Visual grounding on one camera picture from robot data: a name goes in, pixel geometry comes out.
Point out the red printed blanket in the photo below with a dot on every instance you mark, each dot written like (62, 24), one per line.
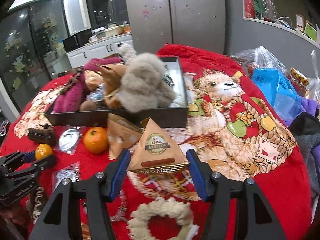
(262, 180)

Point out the clear packet with silver jewellery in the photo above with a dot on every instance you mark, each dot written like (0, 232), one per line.
(66, 176)

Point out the dark rectangular box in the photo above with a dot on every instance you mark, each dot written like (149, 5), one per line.
(75, 120)

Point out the blue plastic bag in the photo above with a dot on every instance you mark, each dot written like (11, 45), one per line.
(277, 92)

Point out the red gift box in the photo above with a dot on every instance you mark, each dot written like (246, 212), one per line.
(249, 1)

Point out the white wall shelf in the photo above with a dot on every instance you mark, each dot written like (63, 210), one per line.
(280, 22)

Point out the magenta plush scrunchie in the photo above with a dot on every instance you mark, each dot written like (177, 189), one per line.
(67, 100)

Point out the green box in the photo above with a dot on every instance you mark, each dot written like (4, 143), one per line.
(258, 5)

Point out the cream knitted scrunchie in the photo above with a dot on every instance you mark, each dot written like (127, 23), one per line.
(162, 207)

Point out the purple cloth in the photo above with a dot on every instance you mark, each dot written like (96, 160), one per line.
(311, 106)

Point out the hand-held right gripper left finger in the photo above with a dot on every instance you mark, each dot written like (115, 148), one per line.
(120, 175)

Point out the dark window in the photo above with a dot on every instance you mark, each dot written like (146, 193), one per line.
(107, 5)

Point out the person's left hand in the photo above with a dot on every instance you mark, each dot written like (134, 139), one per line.
(11, 216)

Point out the blue white scrunchie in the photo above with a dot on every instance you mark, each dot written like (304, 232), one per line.
(98, 92)

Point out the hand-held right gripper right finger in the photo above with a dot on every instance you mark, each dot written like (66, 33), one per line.
(197, 175)

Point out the beige fluffy toy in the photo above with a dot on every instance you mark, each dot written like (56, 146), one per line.
(145, 80)

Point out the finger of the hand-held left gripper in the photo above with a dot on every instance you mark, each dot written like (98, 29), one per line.
(27, 155)
(47, 162)

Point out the patterned jar lid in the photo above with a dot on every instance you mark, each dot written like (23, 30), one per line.
(298, 77)

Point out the white mug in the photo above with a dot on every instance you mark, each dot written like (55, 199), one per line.
(93, 39)

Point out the dark grey cloth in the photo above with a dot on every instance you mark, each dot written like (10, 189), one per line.
(305, 132)

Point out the small green frame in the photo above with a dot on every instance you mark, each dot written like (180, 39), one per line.
(310, 30)

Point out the silver refrigerator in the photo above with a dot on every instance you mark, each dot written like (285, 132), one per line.
(175, 12)

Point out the small brown frame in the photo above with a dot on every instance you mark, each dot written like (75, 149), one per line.
(299, 20)

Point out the white kitchen cabinet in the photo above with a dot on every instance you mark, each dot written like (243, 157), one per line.
(100, 51)

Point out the gold triangular snack packet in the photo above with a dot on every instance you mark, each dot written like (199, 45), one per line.
(110, 80)
(122, 137)
(157, 150)

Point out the knotted clear plastic bag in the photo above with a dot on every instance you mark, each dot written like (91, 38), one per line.
(313, 75)

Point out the brown bear hair claw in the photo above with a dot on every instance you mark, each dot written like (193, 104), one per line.
(41, 135)

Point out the tangerine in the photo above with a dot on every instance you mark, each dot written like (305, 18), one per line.
(43, 151)
(95, 140)

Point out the black microwave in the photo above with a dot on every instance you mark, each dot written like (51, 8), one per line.
(77, 40)

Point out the glass sliding door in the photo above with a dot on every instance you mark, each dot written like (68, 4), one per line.
(30, 55)

